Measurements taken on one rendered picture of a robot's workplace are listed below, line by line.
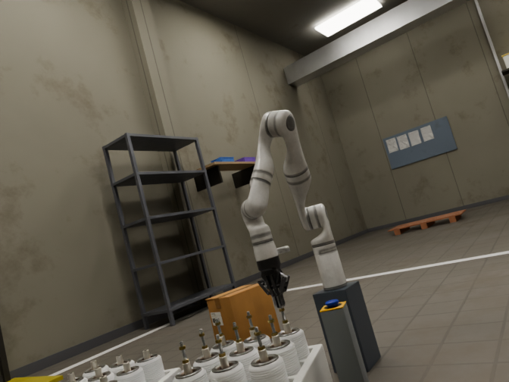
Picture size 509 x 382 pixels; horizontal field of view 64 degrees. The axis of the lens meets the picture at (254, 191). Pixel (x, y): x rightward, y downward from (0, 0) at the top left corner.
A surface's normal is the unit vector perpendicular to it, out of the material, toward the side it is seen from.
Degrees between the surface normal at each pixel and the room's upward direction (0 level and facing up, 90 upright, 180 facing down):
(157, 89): 90
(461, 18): 90
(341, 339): 90
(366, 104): 90
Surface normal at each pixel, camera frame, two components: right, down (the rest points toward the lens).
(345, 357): -0.34, -0.01
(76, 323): 0.78, -0.28
